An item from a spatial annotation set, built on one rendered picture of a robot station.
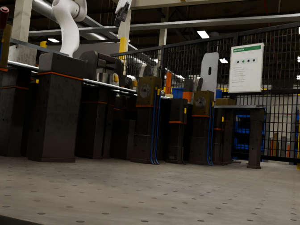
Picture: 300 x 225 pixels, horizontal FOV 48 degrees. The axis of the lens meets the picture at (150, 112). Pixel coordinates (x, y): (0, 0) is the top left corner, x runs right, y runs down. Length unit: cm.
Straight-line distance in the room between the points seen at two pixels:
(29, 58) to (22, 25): 837
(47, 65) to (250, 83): 144
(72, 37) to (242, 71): 107
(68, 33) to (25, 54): 67
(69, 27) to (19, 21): 778
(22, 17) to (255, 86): 820
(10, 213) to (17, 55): 103
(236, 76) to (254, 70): 12
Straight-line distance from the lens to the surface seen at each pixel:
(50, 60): 108
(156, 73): 191
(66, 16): 206
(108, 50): 424
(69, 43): 199
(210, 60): 206
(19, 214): 39
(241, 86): 224
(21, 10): 988
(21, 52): 139
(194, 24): 1224
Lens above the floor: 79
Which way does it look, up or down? 5 degrees up
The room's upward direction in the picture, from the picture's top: 5 degrees clockwise
